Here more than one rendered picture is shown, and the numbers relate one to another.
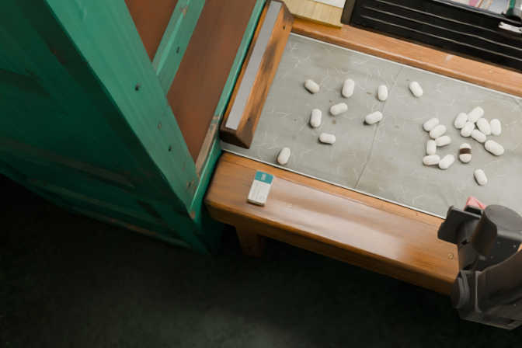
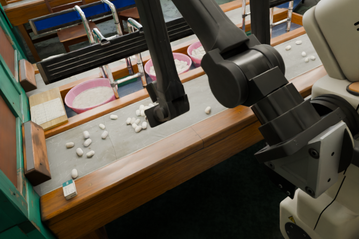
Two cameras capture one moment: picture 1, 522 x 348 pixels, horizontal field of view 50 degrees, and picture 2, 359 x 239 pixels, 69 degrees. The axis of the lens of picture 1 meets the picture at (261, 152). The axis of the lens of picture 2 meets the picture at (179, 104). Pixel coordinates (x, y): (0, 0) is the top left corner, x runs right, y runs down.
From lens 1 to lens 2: 0.55 m
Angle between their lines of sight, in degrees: 41
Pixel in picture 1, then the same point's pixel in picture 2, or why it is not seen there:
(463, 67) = (124, 100)
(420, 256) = (162, 154)
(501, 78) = (140, 94)
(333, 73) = (77, 136)
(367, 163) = (115, 149)
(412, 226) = (149, 149)
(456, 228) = (153, 117)
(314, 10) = (51, 122)
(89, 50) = not seen: outside the picture
